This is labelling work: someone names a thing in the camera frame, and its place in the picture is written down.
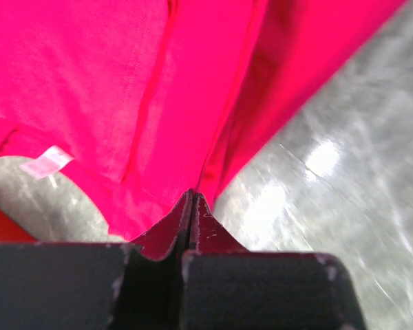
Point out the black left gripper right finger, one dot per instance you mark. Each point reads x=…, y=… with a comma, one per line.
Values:
x=227, y=286

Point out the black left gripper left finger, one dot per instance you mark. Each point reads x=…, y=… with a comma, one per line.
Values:
x=136, y=285

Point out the bright pink t-shirt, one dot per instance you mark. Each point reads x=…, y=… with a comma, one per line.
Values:
x=139, y=101

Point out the red plastic bin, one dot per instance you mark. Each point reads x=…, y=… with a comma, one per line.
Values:
x=12, y=232

